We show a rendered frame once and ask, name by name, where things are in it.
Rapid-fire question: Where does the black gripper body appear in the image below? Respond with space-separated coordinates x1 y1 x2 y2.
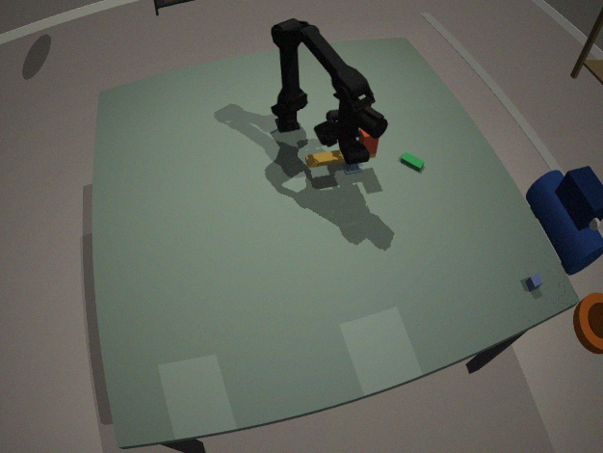
327 110 370 165

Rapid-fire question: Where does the blue triangular wedge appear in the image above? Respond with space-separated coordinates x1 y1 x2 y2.
342 162 362 174

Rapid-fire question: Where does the green rectangular block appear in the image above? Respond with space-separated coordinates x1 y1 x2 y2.
401 152 424 172

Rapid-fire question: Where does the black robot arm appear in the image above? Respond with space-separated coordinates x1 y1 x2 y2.
271 18 388 147

